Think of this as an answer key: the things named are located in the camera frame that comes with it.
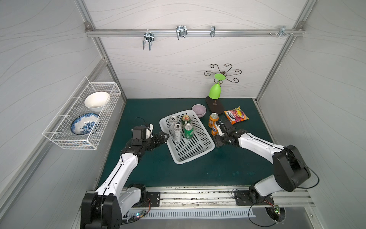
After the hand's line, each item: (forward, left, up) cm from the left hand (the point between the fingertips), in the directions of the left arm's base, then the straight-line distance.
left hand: (164, 138), depth 82 cm
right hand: (+6, -35, -8) cm, 36 cm away
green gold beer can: (+17, -12, -3) cm, 21 cm away
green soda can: (+8, -14, -5) cm, 17 cm away
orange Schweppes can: (+11, -31, -8) cm, 34 cm away
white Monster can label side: (+5, -7, -2) cm, 9 cm away
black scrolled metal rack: (+41, -46, +18) cm, 64 cm away
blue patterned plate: (-4, +35, +20) cm, 40 cm away
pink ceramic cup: (+32, -23, -10) cm, 40 cm away
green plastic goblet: (+33, -32, +8) cm, 46 cm away
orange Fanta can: (+19, -31, -3) cm, 37 cm away
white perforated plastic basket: (+1, -14, -14) cm, 20 cm away
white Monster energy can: (+13, -4, 0) cm, 14 cm away
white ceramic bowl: (+12, +37, +18) cm, 43 cm away
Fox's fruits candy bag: (+28, -50, -11) cm, 58 cm away
